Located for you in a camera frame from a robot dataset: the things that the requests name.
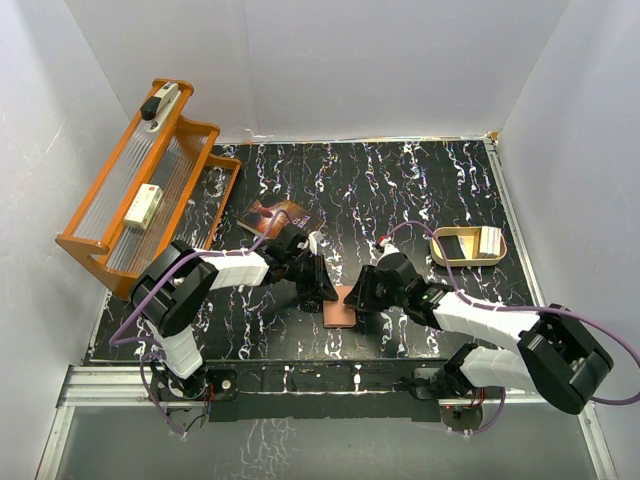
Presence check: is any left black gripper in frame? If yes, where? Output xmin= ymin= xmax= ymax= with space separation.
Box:
xmin=284 ymin=252 xmax=338 ymax=302

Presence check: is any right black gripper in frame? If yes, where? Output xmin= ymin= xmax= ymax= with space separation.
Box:
xmin=345 ymin=264 xmax=407 ymax=311

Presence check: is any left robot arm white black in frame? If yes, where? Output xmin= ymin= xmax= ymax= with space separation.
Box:
xmin=130 ymin=233 xmax=338 ymax=399

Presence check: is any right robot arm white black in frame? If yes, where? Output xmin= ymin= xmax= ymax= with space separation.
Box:
xmin=344 ymin=249 xmax=614 ymax=415

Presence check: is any stack of credit cards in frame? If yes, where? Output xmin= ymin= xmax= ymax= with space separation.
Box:
xmin=478 ymin=226 xmax=502 ymax=258

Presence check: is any dark paperback book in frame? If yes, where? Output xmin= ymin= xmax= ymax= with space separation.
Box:
xmin=237 ymin=192 xmax=325 ymax=239

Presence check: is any beige oval tray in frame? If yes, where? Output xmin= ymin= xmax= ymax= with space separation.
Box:
xmin=430 ymin=226 xmax=507 ymax=268

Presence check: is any orange wooden shelf rack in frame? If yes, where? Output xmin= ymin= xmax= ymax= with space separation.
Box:
xmin=56 ymin=78 xmax=242 ymax=299

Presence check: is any small white green box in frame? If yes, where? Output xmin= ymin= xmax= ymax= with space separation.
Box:
xmin=124 ymin=183 xmax=164 ymax=230

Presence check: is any black white stapler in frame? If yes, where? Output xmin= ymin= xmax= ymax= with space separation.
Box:
xmin=140 ymin=81 xmax=181 ymax=133

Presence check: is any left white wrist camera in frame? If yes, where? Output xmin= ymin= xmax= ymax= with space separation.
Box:
xmin=297 ymin=232 xmax=319 ymax=255

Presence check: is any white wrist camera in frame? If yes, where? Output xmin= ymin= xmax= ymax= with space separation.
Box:
xmin=297 ymin=232 xmax=319 ymax=255
xmin=377 ymin=237 xmax=399 ymax=256

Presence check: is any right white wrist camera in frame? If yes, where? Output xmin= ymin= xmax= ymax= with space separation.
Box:
xmin=377 ymin=237 xmax=399 ymax=256

